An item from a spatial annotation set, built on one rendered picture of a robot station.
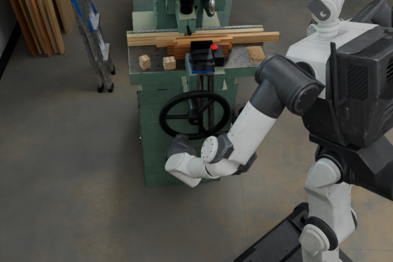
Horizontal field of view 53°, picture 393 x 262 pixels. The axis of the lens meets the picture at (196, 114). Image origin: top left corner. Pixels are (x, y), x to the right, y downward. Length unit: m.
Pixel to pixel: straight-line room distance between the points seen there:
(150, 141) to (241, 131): 0.97
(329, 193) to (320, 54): 0.54
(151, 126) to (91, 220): 0.68
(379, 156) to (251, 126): 0.43
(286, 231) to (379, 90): 1.18
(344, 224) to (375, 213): 0.96
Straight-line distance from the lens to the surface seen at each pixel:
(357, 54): 1.06
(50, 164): 2.52
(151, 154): 2.05
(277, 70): 1.01
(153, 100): 1.74
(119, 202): 2.30
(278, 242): 2.04
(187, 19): 1.62
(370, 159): 1.26
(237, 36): 1.77
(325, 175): 1.34
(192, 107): 1.59
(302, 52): 1.12
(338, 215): 1.54
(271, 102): 1.02
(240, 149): 1.07
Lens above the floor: 2.01
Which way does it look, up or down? 49 degrees down
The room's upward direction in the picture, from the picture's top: 5 degrees clockwise
